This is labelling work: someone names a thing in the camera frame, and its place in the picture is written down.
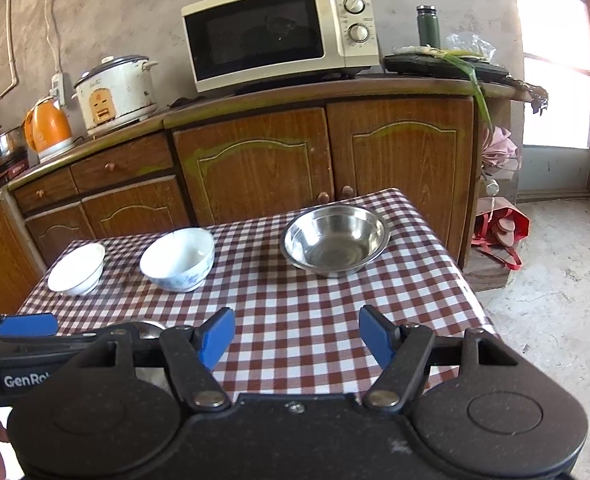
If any large steel plate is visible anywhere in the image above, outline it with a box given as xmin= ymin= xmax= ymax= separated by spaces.
xmin=125 ymin=318 xmax=169 ymax=391

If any white shallow bowl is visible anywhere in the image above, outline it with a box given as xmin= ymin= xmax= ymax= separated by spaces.
xmin=47 ymin=243 xmax=105 ymax=296

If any blue white porcelain bowl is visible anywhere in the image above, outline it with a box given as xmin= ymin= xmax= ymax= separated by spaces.
xmin=139 ymin=228 xmax=215 ymax=292

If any red white checkered tablecloth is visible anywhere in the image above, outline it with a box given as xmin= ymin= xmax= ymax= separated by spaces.
xmin=20 ymin=188 xmax=490 ymax=396

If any steel bowl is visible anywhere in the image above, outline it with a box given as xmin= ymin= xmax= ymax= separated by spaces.
xmin=280 ymin=203 xmax=391 ymax=278

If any red bag on floor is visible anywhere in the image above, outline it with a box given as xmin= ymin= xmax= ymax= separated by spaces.
xmin=472 ymin=197 xmax=530 ymax=271

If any steel pot on cooker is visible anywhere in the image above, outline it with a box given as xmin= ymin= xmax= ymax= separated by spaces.
xmin=0 ymin=127 xmax=30 ymax=188

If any brown wooden kitchen cabinet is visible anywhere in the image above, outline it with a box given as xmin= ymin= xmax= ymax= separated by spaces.
xmin=0 ymin=77 xmax=523 ymax=313

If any orange electric kettle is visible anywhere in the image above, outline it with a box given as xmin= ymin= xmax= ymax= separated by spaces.
xmin=22 ymin=98 xmax=74 ymax=162

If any pink folded umbrella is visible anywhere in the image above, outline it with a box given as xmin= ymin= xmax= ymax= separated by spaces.
xmin=481 ymin=126 xmax=522 ymax=180

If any white rice cooker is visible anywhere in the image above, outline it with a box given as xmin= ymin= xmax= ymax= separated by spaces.
xmin=74 ymin=54 xmax=158 ymax=136

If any black tray on counter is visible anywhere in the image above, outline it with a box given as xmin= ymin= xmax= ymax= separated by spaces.
xmin=383 ymin=54 xmax=510 ymax=84

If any green onion stalk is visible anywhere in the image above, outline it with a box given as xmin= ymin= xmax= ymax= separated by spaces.
xmin=424 ymin=46 xmax=497 ymax=131

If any clear plastic bag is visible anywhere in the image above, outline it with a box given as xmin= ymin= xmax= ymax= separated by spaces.
xmin=444 ymin=32 xmax=496 ymax=61

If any green thermos bottle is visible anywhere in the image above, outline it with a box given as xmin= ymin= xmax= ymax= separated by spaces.
xmin=417 ymin=4 xmax=441 ymax=49

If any cream microwave oven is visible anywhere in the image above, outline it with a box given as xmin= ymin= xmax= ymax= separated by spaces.
xmin=181 ymin=0 xmax=380 ymax=93

